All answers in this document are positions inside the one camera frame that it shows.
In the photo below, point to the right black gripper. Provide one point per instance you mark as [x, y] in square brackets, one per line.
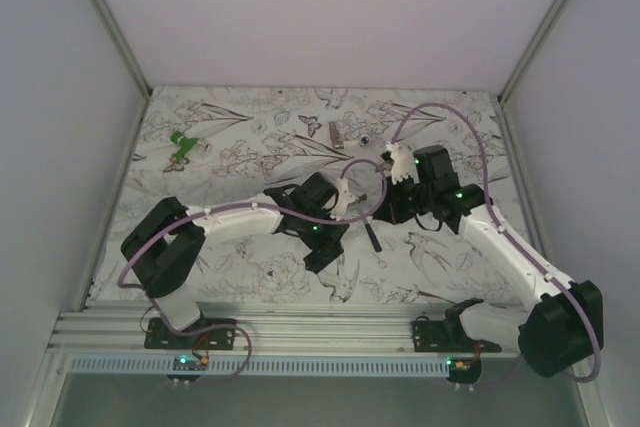
[390, 210]

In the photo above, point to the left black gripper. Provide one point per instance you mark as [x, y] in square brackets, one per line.
[325, 245]

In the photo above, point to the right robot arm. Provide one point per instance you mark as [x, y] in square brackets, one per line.
[561, 322]

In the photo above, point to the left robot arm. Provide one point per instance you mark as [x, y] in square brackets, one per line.
[163, 248]

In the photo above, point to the floral patterned table mat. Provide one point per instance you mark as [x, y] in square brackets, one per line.
[254, 138]

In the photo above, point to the green plastic connector part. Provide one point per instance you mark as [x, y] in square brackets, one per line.
[184, 145]

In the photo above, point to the right small circuit board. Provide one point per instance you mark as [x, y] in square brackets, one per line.
[464, 371]

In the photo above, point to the small circuit board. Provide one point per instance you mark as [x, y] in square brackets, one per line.
[187, 369]
[464, 371]

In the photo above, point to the left small circuit board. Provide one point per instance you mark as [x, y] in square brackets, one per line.
[187, 369]

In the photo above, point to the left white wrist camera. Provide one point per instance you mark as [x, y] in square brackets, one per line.
[343, 200]

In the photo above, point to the black handled hammer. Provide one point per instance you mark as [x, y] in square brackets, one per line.
[358, 206]

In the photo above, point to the grey metal bracket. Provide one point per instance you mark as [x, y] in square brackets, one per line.
[336, 137]

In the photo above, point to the aluminium front rail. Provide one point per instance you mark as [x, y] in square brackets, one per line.
[369, 330]

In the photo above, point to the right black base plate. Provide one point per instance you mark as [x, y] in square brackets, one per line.
[433, 336]

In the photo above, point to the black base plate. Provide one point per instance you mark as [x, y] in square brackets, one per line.
[205, 334]
[433, 336]

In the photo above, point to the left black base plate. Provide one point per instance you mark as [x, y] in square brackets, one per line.
[205, 334]

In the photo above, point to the white slotted cable duct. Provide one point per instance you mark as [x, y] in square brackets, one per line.
[294, 366]

